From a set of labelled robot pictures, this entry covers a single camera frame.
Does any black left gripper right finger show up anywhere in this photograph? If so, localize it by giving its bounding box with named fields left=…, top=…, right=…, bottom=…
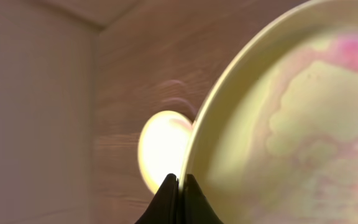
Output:
left=180, top=174, right=223, bottom=224

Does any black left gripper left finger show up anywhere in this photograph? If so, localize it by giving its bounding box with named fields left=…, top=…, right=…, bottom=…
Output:
left=135, top=174, right=178, bottom=224

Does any yellow plate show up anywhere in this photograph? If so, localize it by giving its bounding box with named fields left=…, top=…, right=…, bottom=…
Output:
left=183, top=0, right=358, bottom=223
left=137, top=111, right=193, bottom=194

